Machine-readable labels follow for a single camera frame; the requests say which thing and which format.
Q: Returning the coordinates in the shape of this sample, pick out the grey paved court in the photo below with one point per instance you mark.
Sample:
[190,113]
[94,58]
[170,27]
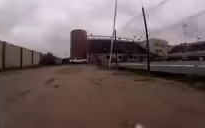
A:
[170,67]

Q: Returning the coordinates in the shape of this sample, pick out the pale building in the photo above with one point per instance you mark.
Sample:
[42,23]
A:
[156,46]

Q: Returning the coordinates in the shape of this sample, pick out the dark wide building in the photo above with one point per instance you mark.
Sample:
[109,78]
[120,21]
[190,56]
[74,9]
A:
[120,46]

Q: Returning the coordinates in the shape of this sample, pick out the pale panel wall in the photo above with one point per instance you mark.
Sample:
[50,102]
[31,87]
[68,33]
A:
[10,55]

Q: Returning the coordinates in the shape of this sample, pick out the brown round tower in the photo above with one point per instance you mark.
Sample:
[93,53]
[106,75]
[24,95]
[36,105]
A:
[78,43]

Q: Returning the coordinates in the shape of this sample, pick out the dark bush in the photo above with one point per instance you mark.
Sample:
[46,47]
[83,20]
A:
[48,59]

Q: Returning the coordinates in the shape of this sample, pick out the robot's own part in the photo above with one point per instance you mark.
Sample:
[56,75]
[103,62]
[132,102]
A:
[139,126]

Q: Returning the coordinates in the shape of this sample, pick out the tall pale pole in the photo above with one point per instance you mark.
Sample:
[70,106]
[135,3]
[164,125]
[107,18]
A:
[113,33]

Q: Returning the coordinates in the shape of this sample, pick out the brown dirt road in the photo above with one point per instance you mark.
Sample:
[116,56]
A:
[90,96]

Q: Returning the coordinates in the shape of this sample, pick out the long dark building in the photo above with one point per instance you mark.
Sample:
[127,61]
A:
[195,50]

